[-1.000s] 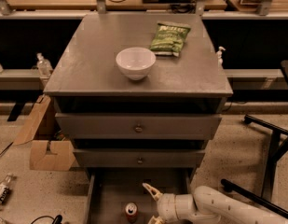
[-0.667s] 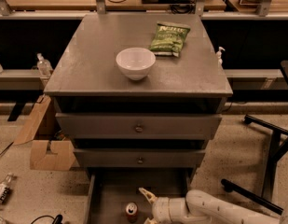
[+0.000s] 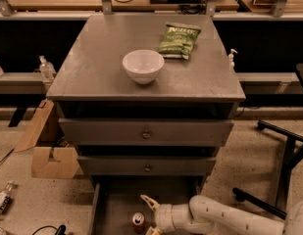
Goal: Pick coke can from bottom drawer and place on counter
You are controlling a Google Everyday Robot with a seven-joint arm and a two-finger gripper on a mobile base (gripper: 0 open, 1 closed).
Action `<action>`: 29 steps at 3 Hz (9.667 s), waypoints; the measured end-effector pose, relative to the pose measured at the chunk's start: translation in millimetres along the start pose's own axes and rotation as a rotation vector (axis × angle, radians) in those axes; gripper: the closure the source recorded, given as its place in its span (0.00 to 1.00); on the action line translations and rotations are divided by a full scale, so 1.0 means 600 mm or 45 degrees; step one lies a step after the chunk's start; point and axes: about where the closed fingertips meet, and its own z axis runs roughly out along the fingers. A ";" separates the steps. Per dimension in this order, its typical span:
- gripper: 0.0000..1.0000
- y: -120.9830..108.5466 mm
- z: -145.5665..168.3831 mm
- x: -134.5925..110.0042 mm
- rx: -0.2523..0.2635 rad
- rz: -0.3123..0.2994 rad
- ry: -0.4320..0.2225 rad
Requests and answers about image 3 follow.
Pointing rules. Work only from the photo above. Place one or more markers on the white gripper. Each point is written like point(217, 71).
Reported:
point(165, 216)

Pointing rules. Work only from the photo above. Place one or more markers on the red coke can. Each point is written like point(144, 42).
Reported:
point(138, 222)

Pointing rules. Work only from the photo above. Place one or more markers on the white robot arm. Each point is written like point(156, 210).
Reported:
point(201, 213)

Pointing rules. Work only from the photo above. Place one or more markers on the grey open bottom drawer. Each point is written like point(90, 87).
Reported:
point(117, 199)

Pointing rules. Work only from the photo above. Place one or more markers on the grey middle drawer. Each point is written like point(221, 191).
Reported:
point(144, 165)

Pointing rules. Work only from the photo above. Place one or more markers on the grey drawer cabinet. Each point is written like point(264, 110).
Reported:
point(147, 95)

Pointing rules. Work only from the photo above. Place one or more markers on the grey top drawer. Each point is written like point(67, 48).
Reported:
point(141, 132)

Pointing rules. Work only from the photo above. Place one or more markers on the brown cardboard box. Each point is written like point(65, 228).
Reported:
point(52, 155)

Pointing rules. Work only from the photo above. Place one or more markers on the plastic bottle on floor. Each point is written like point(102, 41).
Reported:
point(5, 195)

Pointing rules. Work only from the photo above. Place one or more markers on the white ceramic bowl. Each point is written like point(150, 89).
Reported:
point(143, 66)

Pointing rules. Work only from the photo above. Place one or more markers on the green chip bag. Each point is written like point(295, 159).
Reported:
point(179, 40)

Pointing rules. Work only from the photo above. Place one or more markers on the white pump dispenser bottle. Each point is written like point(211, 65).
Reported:
point(231, 55)

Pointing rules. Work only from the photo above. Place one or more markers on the clear plastic bottle on shelf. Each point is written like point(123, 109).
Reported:
point(46, 68)

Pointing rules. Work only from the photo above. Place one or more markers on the black chair frame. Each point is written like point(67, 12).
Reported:
point(293, 155)

